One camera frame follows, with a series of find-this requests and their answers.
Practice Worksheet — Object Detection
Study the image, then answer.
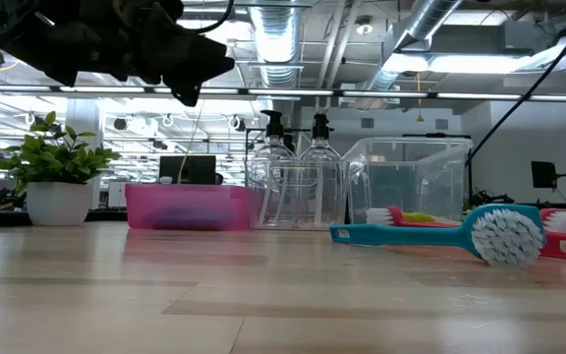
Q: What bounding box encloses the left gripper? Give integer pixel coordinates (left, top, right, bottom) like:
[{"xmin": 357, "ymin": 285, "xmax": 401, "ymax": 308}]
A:
[{"xmin": 41, "ymin": 0, "xmax": 235, "ymax": 107}]

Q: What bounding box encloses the blue dish brush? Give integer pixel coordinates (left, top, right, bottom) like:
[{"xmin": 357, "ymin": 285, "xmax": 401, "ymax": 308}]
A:
[{"xmin": 329, "ymin": 203, "xmax": 548, "ymax": 270}]

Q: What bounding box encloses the black desktop monitor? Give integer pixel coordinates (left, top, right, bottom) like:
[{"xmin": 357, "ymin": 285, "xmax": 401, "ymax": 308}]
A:
[{"xmin": 158, "ymin": 154, "xmax": 217, "ymax": 186}]

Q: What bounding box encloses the pink translucent plastic bin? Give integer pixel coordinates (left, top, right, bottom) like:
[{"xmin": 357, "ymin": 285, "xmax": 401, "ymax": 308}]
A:
[{"xmin": 124, "ymin": 183, "xmax": 254, "ymax": 232}]

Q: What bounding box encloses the small clear plastic bin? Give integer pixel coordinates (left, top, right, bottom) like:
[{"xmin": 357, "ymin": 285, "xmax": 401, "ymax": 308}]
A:
[{"xmin": 245, "ymin": 158, "xmax": 351, "ymax": 231}]

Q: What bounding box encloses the green plant white pot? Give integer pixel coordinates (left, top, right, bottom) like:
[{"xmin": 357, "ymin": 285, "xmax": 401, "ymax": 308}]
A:
[{"xmin": 0, "ymin": 110, "xmax": 122, "ymax": 227}]

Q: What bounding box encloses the large clear plastic bin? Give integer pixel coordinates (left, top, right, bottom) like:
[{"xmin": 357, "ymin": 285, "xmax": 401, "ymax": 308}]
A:
[{"xmin": 341, "ymin": 136, "xmax": 475, "ymax": 225}]

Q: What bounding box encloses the yellow dish brush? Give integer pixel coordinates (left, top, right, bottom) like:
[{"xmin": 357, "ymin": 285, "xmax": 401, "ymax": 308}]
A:
[{"xmin": 402, "ymin": 211, "xmax": 437, "ymax": 224}]

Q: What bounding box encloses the small black monitor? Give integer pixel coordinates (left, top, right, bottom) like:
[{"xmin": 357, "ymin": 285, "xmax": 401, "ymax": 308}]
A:
[{"xmin": 531, "ymin": 160, "xmax": 558, "ymax": 190}]

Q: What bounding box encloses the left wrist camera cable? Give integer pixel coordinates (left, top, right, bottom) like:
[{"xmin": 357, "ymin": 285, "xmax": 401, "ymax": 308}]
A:
[{"xmin": 184, "ymin": 0, "xmax": 236, "ymax": 36}]

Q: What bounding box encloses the silver round ventilation duct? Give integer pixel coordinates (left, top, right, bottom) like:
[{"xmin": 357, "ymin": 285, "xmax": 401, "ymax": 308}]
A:
[{"xmin": 251, "ymin": 4, "xmax": 305, "ymax": 89}]

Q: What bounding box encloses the yellow hanging cord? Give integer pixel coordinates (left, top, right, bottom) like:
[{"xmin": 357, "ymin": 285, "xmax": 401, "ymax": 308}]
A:
[{"xmin": 414, "ymin": 72, "xmax": 425, "ymax": 123}]

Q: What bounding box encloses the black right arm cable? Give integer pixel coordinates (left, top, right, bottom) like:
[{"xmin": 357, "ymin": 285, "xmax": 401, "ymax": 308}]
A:
[{"xmin": 464, "ymin": 0, "xmax": 566, "ymax": 168}]

